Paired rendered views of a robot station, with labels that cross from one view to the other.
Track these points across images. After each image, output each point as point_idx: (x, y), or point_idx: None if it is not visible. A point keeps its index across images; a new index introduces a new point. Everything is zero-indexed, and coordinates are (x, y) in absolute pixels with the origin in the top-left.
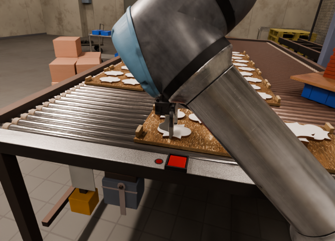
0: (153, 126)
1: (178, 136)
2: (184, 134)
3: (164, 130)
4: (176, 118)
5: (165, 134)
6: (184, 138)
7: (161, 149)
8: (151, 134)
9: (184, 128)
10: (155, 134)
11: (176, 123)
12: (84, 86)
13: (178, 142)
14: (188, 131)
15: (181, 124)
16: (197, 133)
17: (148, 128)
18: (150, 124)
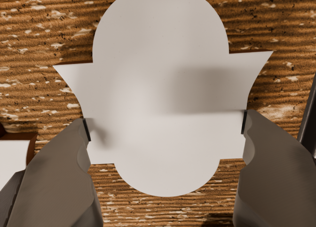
0: (148, 205)
1: (252, 68)
2: (208, 36)
3: (190, 164)
4: (78, 154)
5: (240, 149)
6: (233, 27)
7: (304, 125)
8: (225, 197)
9: (117, 55)
10: (217, 184)
11: (85, 121)
12: None
13: (290, 57)
14: (152, 13)
15: (45, 85)
16: None
17: (170, 219)
18: (136, 220)
